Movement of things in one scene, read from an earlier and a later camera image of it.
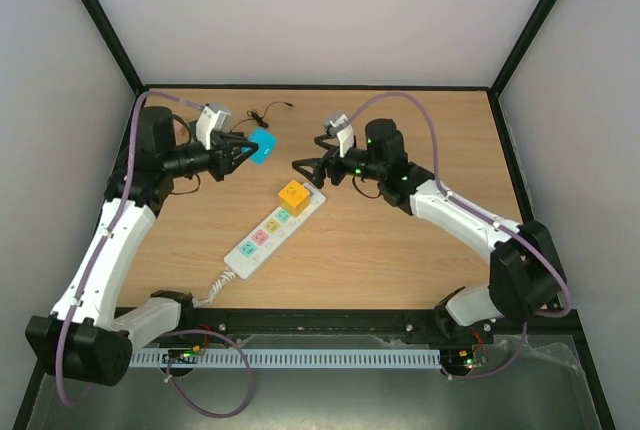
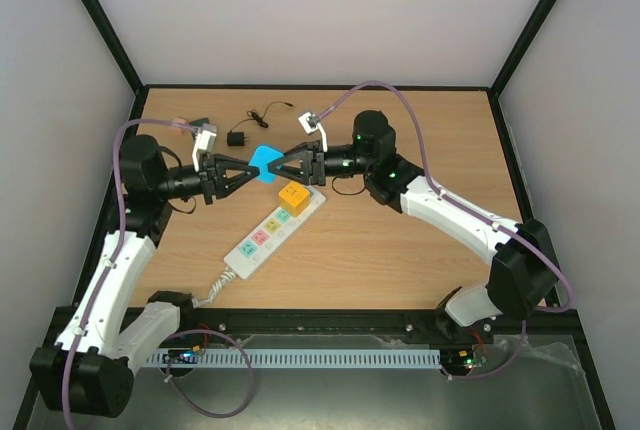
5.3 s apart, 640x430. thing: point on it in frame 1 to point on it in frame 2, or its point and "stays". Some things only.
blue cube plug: x=267 y=144 to x=261 y=158
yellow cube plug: x=294 y=198 stays
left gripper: x=222 y=159 to x=213 y=177
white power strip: x=270 y=236 stays
